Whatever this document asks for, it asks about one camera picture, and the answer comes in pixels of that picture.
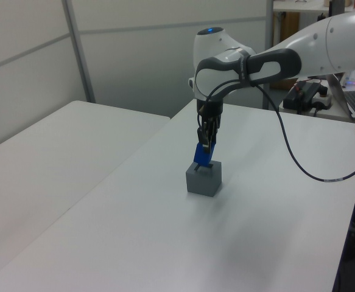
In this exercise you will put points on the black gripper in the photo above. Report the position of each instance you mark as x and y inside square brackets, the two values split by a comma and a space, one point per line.
[211, 112]

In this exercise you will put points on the blue block with knob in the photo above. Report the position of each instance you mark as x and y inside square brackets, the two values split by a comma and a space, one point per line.
[201, 158]

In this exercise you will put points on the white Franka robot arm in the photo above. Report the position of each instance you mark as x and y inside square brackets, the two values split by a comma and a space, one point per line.
[286, 57]

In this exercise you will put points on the grey hollow cuboid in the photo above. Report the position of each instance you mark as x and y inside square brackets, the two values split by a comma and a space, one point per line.
[203, 182]

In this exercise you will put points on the brown cardboard box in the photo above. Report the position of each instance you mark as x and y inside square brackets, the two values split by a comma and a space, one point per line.
[282, 85]

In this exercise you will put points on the black power supply box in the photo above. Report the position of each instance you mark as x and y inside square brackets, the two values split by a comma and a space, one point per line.
[305, 92]

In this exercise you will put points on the white emergency stop button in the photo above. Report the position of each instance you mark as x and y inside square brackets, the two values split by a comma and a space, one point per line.
[322, 98]

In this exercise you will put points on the silver laptop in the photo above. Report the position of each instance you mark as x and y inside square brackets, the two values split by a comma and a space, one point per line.
[352, 103]

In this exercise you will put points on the grey partition post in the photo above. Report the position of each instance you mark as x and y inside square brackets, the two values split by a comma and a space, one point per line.
[268, 24]

